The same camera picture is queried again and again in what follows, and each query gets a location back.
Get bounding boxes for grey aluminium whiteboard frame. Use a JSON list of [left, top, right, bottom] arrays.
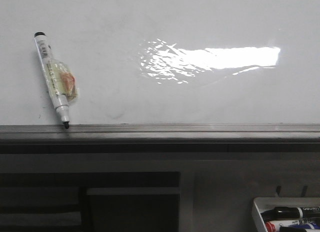
[[0, 123, 320, 154]]

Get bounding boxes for white black whiteboard marker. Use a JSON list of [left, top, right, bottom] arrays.
[[34, 32, 78, 129]]

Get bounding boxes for black capped marker in tray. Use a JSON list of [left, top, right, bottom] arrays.
[[261, 206, 320, 221]]

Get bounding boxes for white marker tray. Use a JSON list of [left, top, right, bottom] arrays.
[[251, 197, 320, 232]]

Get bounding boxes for black tray hook left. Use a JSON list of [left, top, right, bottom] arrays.
[[275, 185, 282, 197]]

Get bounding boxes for blue capped marker in tray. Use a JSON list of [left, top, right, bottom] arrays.
[[279, 223, 320, 232]]

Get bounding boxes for black tray hook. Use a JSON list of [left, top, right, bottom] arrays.
[[300, 185, 308, 197], [275, 185, 282, 197]]

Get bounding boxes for black tray hook right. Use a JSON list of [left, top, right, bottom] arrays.
[[300, 185, 308, 197]]

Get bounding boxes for red capped marker in tray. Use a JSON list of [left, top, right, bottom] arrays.
[[265, 217, 320, 232]]

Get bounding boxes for white whiteboard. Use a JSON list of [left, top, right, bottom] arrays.
[[0, 0, 320, 125]]

